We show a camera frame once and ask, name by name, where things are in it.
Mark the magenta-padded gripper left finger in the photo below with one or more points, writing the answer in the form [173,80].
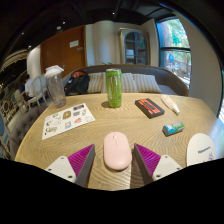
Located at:
[63,166]

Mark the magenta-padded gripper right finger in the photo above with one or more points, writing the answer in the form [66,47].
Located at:
[163,166]

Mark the pink computer mouse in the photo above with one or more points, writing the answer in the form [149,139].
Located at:
[117,151]

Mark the white round mouse pad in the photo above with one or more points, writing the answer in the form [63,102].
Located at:
[200,150]

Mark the small green and white pack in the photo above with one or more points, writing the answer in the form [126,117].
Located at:
[173,128]

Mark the white sticker sheet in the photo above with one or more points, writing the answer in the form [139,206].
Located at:
[66,120]

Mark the black box with red print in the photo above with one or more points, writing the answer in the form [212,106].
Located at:
[149,108]

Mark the white squeeze tube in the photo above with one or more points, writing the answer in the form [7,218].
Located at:
[170,103]

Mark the clear shaker bottle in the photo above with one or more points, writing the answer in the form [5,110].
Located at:
[56,88]

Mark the white chair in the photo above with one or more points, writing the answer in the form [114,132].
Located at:
[36,88]

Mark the black backpack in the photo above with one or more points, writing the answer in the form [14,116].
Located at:
[78,83]

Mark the striped cushion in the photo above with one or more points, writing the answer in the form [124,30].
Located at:
[96,83]
[146,83]
[129,83]

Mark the grey curved sofa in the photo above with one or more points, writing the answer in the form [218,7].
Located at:
[166,78]

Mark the green drink can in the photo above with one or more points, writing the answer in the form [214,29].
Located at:
[114,88]

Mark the brown wooden door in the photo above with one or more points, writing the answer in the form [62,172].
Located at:
[56,53]

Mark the dark-framed window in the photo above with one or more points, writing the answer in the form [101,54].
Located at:
[175,50]

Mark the arched glass-door cabinet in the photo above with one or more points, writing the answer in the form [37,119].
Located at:
[135,46]

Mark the paper sign on door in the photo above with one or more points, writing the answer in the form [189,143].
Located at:
[74,43]

